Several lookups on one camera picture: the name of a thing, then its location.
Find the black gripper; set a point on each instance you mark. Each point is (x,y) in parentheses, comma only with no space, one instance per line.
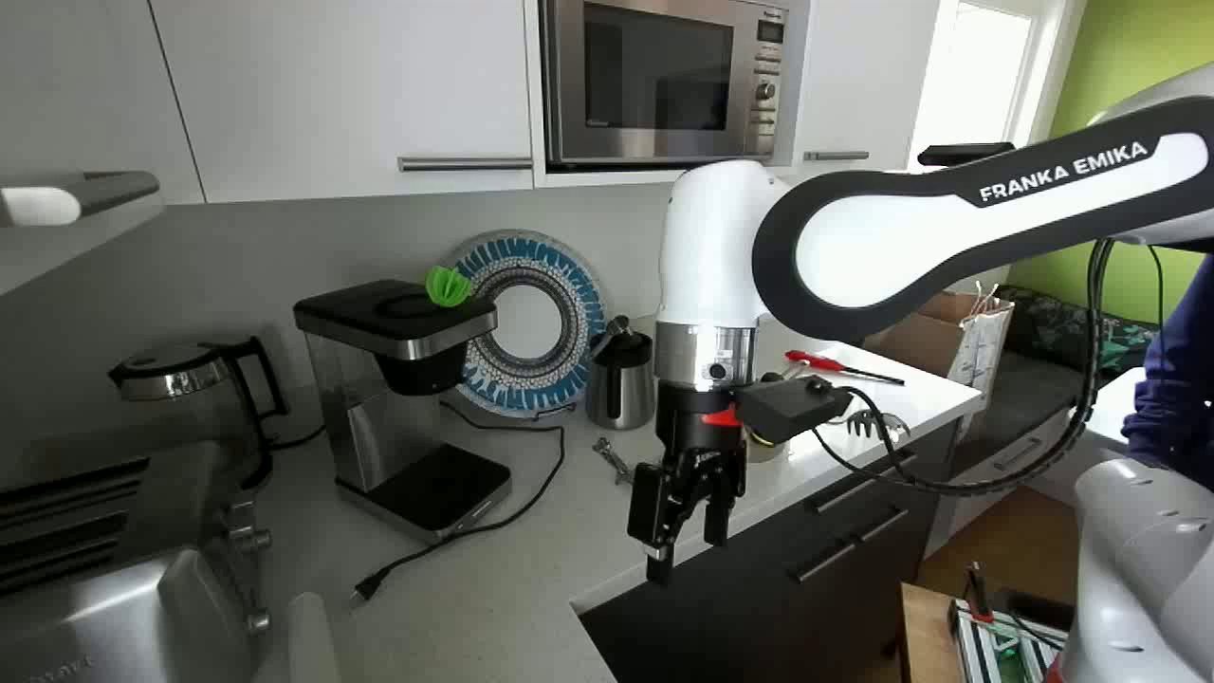
(699,436)

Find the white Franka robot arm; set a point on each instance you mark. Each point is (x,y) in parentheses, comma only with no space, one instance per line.
(887,240)

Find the metal hook fixture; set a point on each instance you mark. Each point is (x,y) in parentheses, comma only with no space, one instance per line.
(613,455)

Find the dark base cabinet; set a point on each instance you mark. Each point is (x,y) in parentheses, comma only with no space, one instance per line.
(759,594)

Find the steel carafe with black lid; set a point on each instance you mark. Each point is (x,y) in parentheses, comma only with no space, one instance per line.
(619,381)

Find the blue patterned white plate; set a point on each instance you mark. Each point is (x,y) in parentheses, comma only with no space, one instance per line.
(555,272)

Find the wooden board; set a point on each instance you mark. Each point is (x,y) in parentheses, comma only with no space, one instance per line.
(925,646)

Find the brown cardboard box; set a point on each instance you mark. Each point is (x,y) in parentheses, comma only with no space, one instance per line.
(935,330)

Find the small green object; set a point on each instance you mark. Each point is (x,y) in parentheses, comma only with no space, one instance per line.
(445,287)

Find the black steel coffee maker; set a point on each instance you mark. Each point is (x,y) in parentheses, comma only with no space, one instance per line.
(381,381)

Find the dark patterned fabric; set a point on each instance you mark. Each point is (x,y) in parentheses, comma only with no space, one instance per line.
(1077,330)

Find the person in blue clothing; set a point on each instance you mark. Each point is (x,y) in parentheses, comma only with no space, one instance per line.
(1179,381)

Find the silver toaster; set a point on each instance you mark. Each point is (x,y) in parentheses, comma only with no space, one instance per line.
(79,506)

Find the grey extractor hood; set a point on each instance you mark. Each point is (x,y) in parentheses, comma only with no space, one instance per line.
(79,198)

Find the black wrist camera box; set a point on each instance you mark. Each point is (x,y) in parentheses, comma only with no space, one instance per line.
(792,402)

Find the white wall cabinet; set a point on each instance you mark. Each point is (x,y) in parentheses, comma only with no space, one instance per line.
(343,87)

